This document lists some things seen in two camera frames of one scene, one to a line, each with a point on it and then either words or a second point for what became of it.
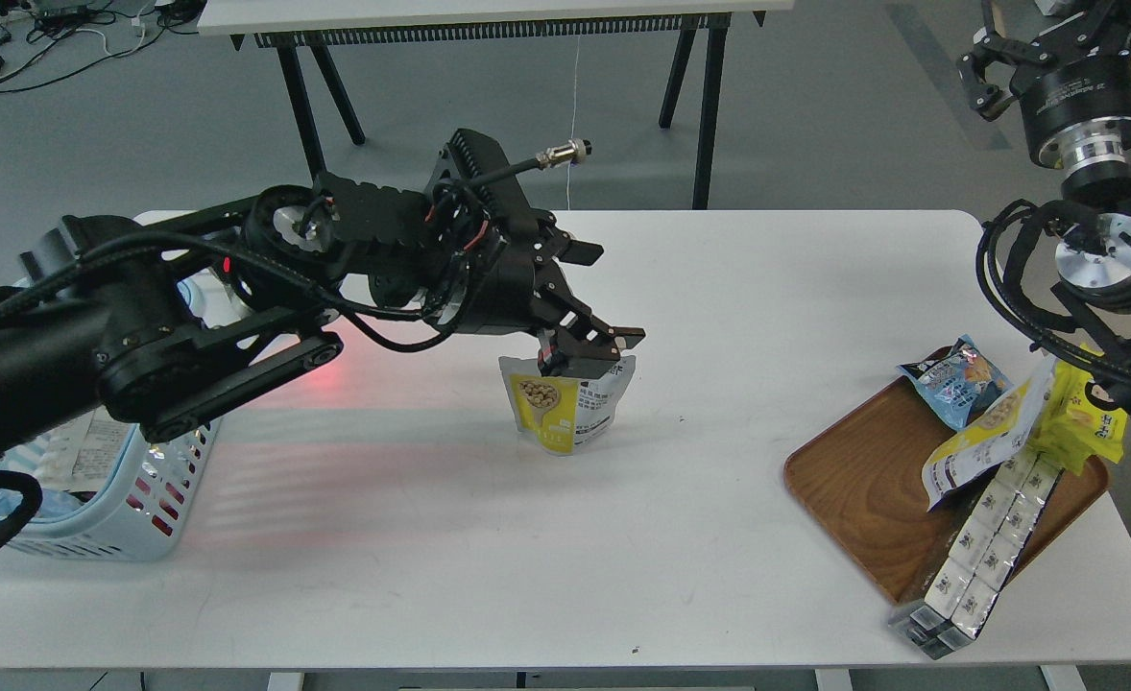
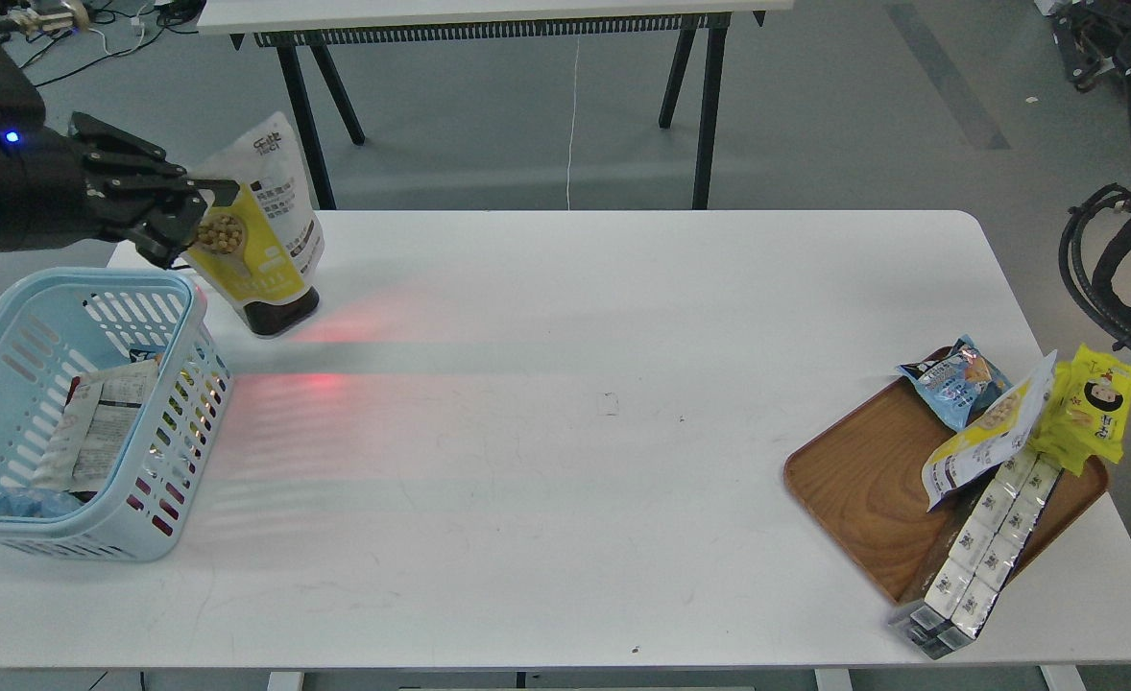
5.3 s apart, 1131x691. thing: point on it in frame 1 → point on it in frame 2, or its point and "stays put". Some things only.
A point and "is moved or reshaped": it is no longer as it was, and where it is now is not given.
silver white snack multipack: x=1005 y=525 stays put
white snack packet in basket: x=82 y=453 stays put
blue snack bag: x=957 y=383 stays put
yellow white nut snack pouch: x=563 y=414 is moved or reshaped
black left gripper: x=483 y=239 → x=38 y=188
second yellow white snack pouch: x=1007 y=432 stays put
